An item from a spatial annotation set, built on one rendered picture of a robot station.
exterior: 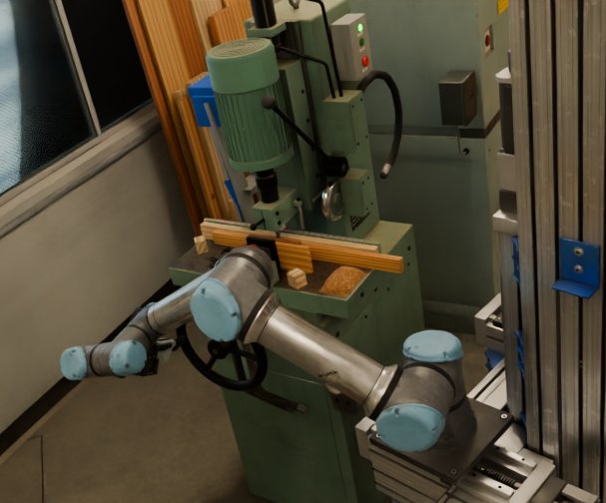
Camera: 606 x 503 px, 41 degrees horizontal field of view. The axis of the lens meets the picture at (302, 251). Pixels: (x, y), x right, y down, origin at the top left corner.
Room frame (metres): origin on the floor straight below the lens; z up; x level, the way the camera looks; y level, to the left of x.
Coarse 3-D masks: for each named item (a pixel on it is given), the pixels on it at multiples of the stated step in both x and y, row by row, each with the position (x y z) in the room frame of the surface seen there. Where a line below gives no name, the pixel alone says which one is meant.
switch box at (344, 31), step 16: (352, 16) 2.24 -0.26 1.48; (336, 32) 2.20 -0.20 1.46; (352, 32) 2.18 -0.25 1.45; (336, 48) 2.20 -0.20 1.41; (352, 48) 2.17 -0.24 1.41; (368, 48) 2.24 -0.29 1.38; (336, 64) 2.20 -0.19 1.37; (352, 64) 2.18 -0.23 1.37; (368, 64) 2.23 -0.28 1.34; (352, 80) 2.18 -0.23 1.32
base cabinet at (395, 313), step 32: (384, 288) 2.07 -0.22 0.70; (416, 288) 2.23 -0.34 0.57; (384, 320) 2.05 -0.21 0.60; (416, 320) 2.21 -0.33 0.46; (384, 352) 2.02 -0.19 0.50; (288, 384) 1.89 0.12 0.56; (320, 384) 1.82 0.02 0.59; (256, 416) 1.98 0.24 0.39; (288, 416) 1.90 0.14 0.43; (320, 416) 1.83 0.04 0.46; (352, 416) 1.84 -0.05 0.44; (256, 448) 2.00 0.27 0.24; (288, 448) 1.92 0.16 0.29; (320, 448) 1.85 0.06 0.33; (352, 448) 1.81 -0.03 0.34; (256, 480) 2.03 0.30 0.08; (288, 480) 1.94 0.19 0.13; (320, 480) 1.86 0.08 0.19; (352, 480) 1.79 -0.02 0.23
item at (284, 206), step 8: (280, 192) 2.10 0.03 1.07; (288, 192) 2.09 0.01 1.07; (296, 192) 2.10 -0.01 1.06; (280, 200) 2.05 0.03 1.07; (288, 200) 2.06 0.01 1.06; (256, 208) 2.03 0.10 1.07; (264, 208) 2.02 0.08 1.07; (272, 208) 2.01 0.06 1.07; (280, 208) 2.03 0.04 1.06; (288, 208) 2.05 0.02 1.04; (296, 208) 2.08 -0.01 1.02; (256, 216) 2.03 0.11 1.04; (264, 216) 2.01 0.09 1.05; (272, 216) 2.00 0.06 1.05; (280, 216) 2.02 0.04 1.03; (288, 216) 2.05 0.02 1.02; (264, 224) 2.01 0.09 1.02; (272, 224) 2.00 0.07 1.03; (280, 224) 2.01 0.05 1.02
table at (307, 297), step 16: (208, 240) 2.22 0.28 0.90; (192, 256) 2.13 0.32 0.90; (208, 256) 2.12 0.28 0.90; (176, 272) 2.08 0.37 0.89; (192, 272) 2.04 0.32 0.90; (320, 272) 1.90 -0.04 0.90; (368, 272) 1.85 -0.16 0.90; (288, 288) 1.85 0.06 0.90; (304, 288) 1.84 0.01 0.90; (368, 288) 1.84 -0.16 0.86; (288, 304) 1.85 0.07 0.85; (304, 304) 1.82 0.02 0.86; (320, 304) 1.79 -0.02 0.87; (336, 304) 1.76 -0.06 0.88; (352, 304) 1.76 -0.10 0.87
